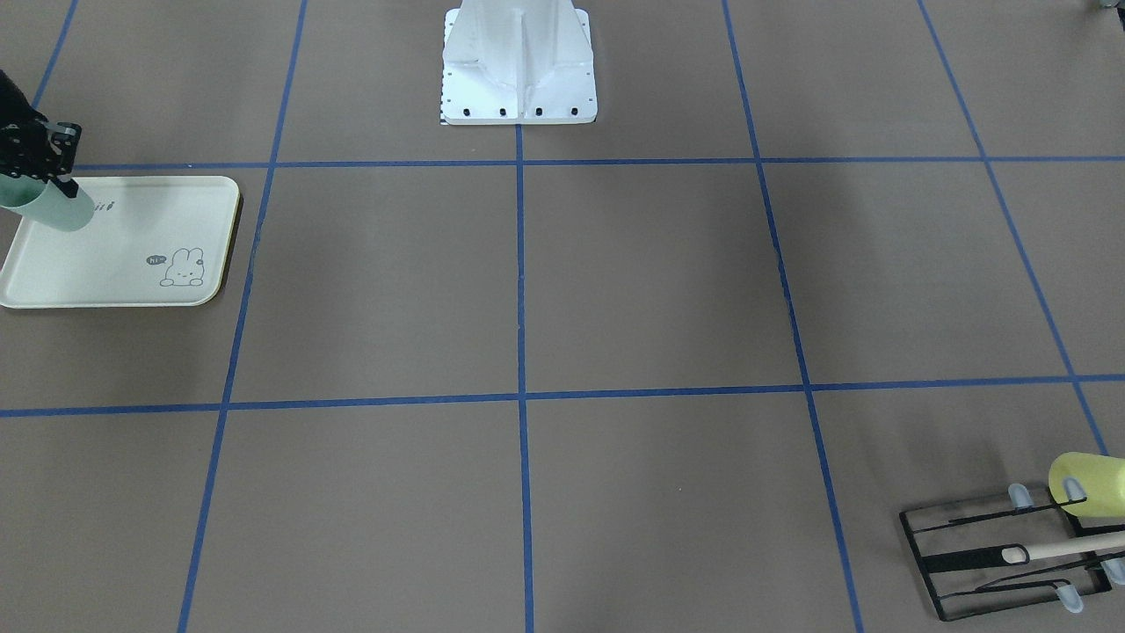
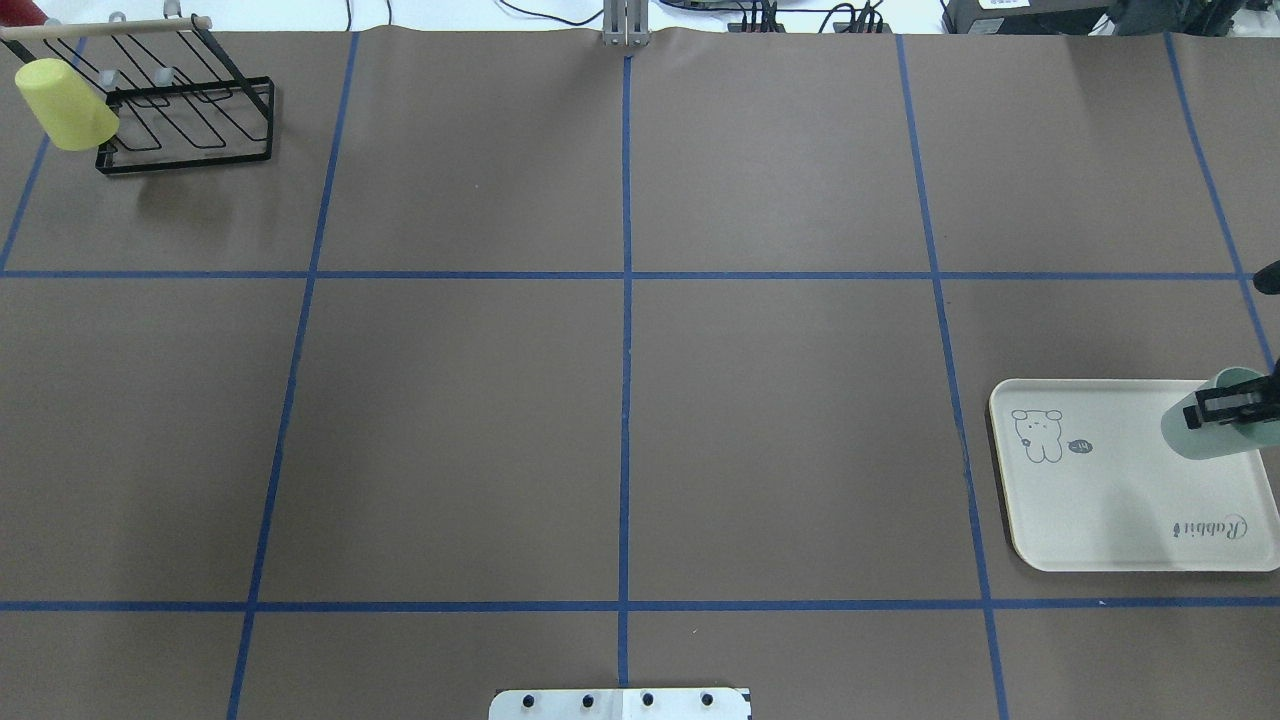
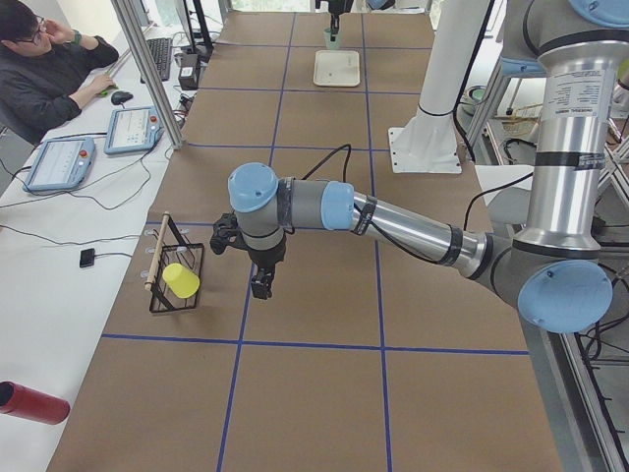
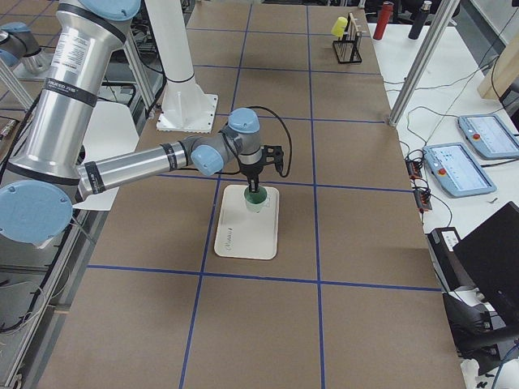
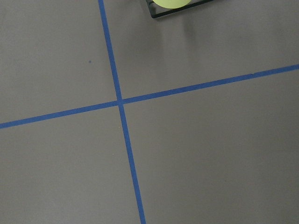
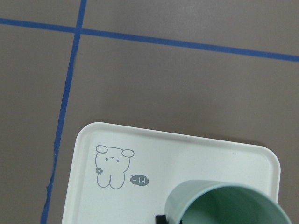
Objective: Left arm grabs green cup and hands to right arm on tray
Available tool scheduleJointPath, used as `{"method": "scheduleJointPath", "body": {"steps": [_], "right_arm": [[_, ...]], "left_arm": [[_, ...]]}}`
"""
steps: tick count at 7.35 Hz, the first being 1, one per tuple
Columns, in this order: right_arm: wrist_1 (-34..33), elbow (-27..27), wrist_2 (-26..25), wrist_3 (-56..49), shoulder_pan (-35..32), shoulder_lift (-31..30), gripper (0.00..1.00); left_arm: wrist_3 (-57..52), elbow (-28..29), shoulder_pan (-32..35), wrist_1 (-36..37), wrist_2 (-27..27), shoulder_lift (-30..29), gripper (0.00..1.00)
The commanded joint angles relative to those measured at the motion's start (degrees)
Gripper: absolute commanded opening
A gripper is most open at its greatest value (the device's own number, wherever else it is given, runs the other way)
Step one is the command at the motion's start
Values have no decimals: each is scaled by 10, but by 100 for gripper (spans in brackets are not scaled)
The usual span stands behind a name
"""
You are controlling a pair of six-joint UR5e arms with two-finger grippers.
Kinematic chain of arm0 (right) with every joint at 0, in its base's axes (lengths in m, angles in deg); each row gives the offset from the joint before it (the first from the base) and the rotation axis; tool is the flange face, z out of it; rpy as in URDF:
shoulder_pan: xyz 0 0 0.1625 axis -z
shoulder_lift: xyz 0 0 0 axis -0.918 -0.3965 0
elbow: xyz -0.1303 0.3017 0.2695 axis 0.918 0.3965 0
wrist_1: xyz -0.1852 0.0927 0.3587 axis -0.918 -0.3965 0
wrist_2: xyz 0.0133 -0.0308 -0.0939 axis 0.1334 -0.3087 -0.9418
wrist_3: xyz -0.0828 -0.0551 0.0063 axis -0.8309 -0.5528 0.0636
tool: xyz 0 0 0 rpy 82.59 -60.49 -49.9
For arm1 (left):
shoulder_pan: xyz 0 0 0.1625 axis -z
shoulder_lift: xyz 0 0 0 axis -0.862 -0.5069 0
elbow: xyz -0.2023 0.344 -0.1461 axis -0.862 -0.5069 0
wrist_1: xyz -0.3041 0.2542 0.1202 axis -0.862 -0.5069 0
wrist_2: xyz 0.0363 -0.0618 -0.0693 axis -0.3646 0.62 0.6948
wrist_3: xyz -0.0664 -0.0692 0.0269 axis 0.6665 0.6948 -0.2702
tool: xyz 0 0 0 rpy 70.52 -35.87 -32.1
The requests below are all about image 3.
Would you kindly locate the teach pendant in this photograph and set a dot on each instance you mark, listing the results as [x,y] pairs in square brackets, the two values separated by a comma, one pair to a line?
[60,165]
[133,129]

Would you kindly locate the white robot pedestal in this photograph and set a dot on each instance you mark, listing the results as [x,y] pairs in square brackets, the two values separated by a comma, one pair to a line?
[428,143]

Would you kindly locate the small black device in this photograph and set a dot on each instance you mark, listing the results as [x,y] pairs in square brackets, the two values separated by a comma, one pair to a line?
[87,258]

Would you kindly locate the black computer mouse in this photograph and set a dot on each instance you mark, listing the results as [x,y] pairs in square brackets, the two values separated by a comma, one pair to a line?
[120,97]

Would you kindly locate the aluminium frame post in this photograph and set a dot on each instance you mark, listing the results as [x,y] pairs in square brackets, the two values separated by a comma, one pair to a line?
[130,25]

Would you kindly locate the near teach pendant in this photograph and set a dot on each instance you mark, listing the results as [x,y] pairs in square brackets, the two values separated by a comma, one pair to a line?
[60,165]

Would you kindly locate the green cup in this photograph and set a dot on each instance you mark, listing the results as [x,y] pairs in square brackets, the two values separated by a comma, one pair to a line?
[331,41]

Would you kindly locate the black wire cup rack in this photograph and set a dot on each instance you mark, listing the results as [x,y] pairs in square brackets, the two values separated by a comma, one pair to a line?
[172,245]

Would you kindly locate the black keyboard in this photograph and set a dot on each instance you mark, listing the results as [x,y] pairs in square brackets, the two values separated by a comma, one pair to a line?
[161,53]

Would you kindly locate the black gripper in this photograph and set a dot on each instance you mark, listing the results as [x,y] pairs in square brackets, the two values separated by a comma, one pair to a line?
[265,256]
[335,8]

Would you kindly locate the red bottle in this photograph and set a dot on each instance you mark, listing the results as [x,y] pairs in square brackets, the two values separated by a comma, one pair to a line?
[23,402]

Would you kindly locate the cream rabbit tray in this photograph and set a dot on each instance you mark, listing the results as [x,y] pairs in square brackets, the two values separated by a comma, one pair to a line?
[337,68]

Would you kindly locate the black mini computer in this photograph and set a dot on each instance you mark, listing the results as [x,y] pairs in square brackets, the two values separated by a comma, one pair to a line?
[189,73]

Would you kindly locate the seated person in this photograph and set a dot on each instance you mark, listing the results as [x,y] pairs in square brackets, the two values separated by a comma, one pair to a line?
[44,66]

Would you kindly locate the yellow cup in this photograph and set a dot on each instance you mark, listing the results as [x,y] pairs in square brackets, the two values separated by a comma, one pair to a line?
[182,281]

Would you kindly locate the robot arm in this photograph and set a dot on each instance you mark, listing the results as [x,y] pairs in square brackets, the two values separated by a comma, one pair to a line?
[378,5]
[548,271]

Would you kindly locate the white plastic chair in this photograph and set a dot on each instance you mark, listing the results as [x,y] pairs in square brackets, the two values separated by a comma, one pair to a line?
[492,176]

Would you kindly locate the far teach pendant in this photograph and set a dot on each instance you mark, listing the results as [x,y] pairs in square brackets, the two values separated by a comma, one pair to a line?
[133,129]

